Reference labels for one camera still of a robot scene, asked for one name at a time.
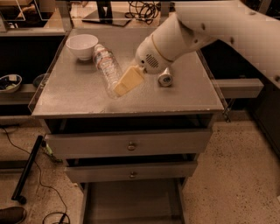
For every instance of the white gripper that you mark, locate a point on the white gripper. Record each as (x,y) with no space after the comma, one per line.
(148,57)

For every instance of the clear plastic water bottle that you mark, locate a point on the clear plastic water bottle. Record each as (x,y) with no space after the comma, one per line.
(107,65)

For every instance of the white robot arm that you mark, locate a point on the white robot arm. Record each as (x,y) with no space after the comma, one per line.
(193,25)

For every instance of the grey drawer cabinet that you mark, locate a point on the grey drawer cabinet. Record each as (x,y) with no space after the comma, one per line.
(74,101)

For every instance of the grey top drawer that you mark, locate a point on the grey top drawer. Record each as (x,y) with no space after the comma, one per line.
(131,143)

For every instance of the grey drawer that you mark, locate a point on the grey drawer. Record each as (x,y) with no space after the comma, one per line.
(150,201)
(118,172)
(131,143)

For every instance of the grey middle drawer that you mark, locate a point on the grey middle drawer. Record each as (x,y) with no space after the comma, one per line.
(118,172)

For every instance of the grey bottom drawer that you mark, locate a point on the grey bottom drawer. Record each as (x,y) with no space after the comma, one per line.
(150,201)

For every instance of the silver crushed can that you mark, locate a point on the silver crushed can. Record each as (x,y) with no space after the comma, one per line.
(165,78)

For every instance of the white ceramic bowl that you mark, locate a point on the white ceramic bowl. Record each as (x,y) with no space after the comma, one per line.
(82,46)

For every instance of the black monitor stand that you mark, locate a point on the black monitor stand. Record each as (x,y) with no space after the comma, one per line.
(104,15)

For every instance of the grey side shelf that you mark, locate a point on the grey side shelf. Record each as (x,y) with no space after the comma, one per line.
(237,88)

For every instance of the bowl with items on shelf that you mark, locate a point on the bowl with items on shelf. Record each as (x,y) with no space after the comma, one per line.
(10,83)

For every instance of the black bar on floor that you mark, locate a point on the black bar on floor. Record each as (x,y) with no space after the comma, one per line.
(17,195)

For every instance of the brown shoe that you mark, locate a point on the brown shoe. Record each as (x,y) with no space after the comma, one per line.
(12,215)

